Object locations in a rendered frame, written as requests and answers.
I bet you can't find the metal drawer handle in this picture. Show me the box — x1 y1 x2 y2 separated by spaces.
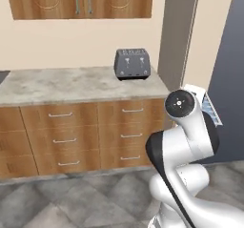
48 112 74 118
121 107 145 114
57 160 81 167
51 137 78 144
119 155 142 161
120 133 144 139

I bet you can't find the wooden drawer front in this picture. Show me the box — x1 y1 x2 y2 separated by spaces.
99 144 153 171
0 130 33 159
97 119 175 151
19 102 99 133
32 149 102 176
0 106 27 134
24 125 101 158
96 98 169 125

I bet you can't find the dark grey toaster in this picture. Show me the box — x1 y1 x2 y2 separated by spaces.
113 48 152 81

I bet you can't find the dark grey fridge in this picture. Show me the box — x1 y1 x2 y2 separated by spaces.
200 0 244 165

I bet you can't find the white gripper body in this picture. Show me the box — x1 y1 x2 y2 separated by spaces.
184 83 208 97

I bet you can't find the grey tall side panel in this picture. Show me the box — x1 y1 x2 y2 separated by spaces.
157 0 202 93

